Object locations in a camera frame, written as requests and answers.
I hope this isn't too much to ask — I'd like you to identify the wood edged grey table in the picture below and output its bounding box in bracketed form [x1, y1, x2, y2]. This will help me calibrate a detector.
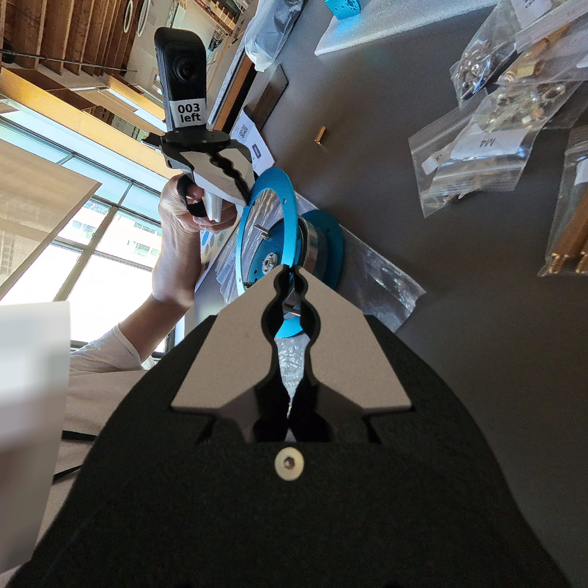
[207, 0, 258, 134]

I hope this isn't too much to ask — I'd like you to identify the black lanyard strap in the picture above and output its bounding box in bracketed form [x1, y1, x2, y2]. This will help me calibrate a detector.
[53, 429, 97, 483]

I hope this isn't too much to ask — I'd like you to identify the large glass window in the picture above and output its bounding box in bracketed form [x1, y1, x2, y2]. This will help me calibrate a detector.
[0, 115, 184, 350]

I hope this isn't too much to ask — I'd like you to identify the grey desk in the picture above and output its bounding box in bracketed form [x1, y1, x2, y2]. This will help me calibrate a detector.
[184, 0, 588, 588]

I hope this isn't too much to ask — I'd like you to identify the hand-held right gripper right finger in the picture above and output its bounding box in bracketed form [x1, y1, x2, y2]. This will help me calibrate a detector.
[293, 266, 413, 433]

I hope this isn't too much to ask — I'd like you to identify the beige roller blind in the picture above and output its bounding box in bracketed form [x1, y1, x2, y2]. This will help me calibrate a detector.
[0, 140, 102, 299]

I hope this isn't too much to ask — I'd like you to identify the clear plastic bag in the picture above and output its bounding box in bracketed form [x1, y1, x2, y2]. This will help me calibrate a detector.
[216, 190, 428, 416]

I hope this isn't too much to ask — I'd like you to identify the person's left forearm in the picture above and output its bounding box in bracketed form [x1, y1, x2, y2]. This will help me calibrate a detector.
[117, 294, 187, 368]

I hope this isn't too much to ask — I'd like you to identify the blue turntable bearing assembly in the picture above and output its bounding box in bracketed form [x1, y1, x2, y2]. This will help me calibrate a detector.
[241, 213, 330, 322]

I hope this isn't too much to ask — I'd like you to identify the blue servo U bracket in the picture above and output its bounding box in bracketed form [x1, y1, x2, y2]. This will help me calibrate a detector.
[324, 0, 364, 20]

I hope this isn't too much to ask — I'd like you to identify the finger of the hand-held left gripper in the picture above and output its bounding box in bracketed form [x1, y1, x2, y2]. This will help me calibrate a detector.
[218, 143, 255, 201]
[181, 151, 247, 204]

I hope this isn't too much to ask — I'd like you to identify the pile of small hardware bags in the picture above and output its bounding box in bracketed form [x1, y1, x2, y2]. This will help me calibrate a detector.
[408, 0, 588, 278]

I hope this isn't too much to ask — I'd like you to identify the assembly guide sheet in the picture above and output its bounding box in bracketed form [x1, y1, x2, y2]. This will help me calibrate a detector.
[198, 108, 276, 295]

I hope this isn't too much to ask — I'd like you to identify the black perforated metal plate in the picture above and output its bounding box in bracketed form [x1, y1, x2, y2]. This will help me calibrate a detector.
[250, 63, 290, 131]

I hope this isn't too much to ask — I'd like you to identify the white foam tray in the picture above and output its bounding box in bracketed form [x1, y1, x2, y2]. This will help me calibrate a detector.
[315, 0, 499, 57]

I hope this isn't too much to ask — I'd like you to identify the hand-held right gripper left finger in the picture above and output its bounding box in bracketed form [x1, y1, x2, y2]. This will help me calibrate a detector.
[171, 266, 291, 443]

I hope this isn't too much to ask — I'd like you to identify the teal metal ring plate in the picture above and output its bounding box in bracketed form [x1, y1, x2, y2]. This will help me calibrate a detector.
[235, 167, 305, 341]
[301, 209, 345, 290]

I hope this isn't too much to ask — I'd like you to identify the white foam wrapped part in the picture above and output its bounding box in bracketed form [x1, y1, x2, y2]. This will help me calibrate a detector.
[243, 0, 306, 73]

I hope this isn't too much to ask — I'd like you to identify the person's left hand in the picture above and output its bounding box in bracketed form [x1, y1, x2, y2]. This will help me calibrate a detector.
[152, 176, 239, 305]

